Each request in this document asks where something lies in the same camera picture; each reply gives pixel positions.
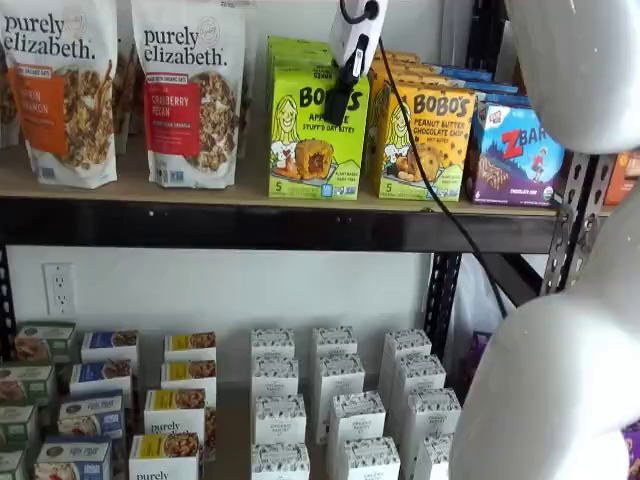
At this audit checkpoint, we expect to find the black cable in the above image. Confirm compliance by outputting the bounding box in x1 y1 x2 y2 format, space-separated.
340 0 509 319

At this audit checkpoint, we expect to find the purple snack box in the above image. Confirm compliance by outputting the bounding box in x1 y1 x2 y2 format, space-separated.
467 330 494 396
621 418 640 480

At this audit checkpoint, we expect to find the yellow-label purely elizabeth box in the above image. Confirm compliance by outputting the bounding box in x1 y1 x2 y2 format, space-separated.
143 388 208 442
160 359 218 397
163 331 218 364
128 432 202 480

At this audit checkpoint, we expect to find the green Bobo's apple pie box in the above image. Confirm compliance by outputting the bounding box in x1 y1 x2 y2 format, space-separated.
267 62 372 202
267 43 335 57
266 35 332 48
268 52 342 70

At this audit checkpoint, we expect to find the blue-label oatmeal box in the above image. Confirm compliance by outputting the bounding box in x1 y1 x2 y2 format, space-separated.
80 330 140 372
33 435 114 480
69 358 134 401
57 392 126 439

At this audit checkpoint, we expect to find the white patterned pantry box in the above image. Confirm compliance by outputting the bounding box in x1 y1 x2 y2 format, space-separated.
249 327 297 362
341 436 402 480
383 328 433 369
254 394 308 447
414 432 453 480
401 387 462 442
314 352 366 404
312 326 359 362
251 355 300 400
250 442 312 480
327 390 387 447
391 354 447 402

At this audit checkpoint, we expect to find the green-label oatmeal box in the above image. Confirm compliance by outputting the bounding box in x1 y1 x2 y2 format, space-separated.
0 364 57 407
13 321 78 365
0 404 40 451
0 449 27 480

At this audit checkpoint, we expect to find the blue purple Zbar box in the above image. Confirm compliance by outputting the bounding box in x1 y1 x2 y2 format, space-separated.
449 75 521 97
471 91 533 108
464 101 567 207
424 61 494 83

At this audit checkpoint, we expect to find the orange-label purely elizabeth granola bag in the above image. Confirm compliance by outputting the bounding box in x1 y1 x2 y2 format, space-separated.
0 0 120 190

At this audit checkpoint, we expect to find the granola bag with clear window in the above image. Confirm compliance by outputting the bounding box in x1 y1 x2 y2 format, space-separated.
112 38 147 154
0 49 22 149

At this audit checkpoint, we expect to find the yellow Bobo's peanut butter box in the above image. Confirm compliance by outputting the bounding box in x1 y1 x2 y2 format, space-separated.
372 49 421 64
372 71 454 89
372 60 437 77
366 81 477 203

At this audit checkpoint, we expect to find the wooden shelf board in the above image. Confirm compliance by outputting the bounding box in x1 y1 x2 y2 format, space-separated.
0 132 561 219

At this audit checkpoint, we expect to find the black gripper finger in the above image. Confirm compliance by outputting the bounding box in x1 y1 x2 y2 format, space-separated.
322 36 374 127

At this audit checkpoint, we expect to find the red-label purely elizabeth granola bag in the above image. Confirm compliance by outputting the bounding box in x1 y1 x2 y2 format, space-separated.
130 0 249 190

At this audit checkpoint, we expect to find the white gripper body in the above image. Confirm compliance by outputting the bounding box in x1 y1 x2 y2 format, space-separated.
328 0 390 69

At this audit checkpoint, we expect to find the orange cardboard snack box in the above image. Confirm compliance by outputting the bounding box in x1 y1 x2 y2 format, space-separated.
601 151 640 207

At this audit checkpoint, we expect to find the white wall power outlet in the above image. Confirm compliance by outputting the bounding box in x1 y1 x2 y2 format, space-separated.
42 262 77 317

